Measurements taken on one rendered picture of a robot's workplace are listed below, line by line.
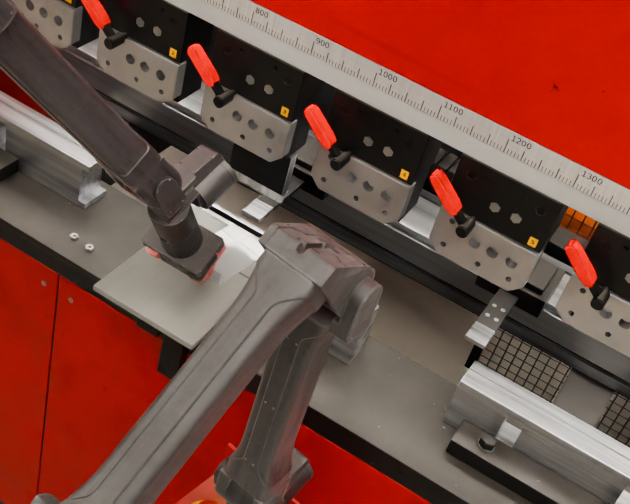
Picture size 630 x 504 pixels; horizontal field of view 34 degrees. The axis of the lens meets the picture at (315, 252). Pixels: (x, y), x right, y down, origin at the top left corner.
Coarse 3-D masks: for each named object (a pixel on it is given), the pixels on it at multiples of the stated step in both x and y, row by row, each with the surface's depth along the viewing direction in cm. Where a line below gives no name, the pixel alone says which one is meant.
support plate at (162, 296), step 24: (144, 264) 159; (168, 264) 161; (96, 288) 153; (120, 288) 154; (144, 288) 155; (168, 288) 157; (192, 288) 158; (216, 288) 159; (240, 288) 160; (144, 312) 152; (168, 312) 153; (192, 312) 154; (216, 312) 155; (192, 336) 150
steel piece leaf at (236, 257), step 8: (224, 232) 169; (224, 240) 168; (232, 240) 168; (232, 248) 167; (240, 248) 167; (224, 256) 165; (232, 256) 165; (240, 256) 166; (248, 256) 166; (256, 256) 166; (216, 264) 163; (224, 264) 163; (232, 264) 164; (240, 264) 164; (248, 264) 165; (216, 272) 159; (224, 272) 162; (232, 272) 162; (216, 280) 160; (224, 280) 160
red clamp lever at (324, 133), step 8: (312, 104) 145; (304, 112) 144; (312, 112) 144; (320, 112) 145; (312, 120) 144; (320, 120) 145; (312, 128) 145; (320, 128) 145; (328, 128) 145; (320, 136) 145; (328, 136) 145; (328, 144) 145; (336, 152) 146; (344, 152) 147; (336, 160) 145; (344, 160) 146; (336, 168) 146
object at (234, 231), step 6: (228, 228) 170; (234, 228) 171; (240, 228) 171; (228, 234) 169; (234, 234) 169; (240, 234) 170; (246, 234) 170; (240, 240) 169; (246, 240) 169; (252, 240) 169; (246, 246) 168; (252, 246) 168; (258, 246) 168; (258, 252) 167
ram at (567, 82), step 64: (192, 0) 150; (256, 0) 144; (320, 0) 139; (384, 0) 135; (448, 0) 130; (512, 0) 126; (576, 0) 122; (320, 64) 144; (384, 64) 139; (448, 64) 134; (512, 64) 130; (576, 64) 126; (448, 128) 139; (512, 128) 134; (576, 128) 130; (576, 192) 134
